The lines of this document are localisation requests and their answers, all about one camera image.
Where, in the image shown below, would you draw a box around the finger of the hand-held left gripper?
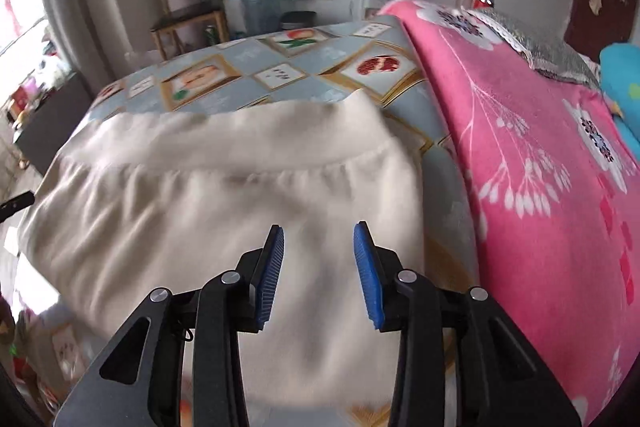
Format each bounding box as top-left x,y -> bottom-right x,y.
0,191 -> 36,223

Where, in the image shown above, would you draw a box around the white water dispenser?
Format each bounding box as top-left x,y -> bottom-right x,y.
350,0 -> 396,22

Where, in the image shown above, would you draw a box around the grey curtain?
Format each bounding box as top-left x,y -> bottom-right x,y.
35,0 -> 126,88

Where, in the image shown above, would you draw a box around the grey fruit print tablecloth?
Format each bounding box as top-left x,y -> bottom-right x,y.
65,21 -> 483,427

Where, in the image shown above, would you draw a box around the pink floral blanket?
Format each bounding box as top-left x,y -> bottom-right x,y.
375,0 -> 640,427

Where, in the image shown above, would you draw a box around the silver sequin cushion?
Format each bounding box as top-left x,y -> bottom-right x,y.
480,9 -> 601,88

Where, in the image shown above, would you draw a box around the clear empty water jug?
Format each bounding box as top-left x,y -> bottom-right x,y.
242,0 -> 281,38

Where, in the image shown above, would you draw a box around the wooden chair dark seat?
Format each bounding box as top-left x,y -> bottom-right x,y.
150,0 -> 230,62

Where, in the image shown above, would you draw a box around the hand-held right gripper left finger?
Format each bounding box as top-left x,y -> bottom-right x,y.
54,223 -> 286,427

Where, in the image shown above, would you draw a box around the cream zip jacket black trim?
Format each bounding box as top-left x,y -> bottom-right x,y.
17,91 -> 426,413

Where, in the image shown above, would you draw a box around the pile of windowsill clutter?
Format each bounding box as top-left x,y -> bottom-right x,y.
0,47 -> 76,128

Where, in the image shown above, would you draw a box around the blue striped pillow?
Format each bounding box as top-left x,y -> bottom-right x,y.
599,43 -> 640,142

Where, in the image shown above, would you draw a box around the dark grey cabinet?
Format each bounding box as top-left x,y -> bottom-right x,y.
12,69 -> 96,170

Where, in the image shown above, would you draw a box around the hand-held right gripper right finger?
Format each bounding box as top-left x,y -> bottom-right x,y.
352,221 -> 583,427

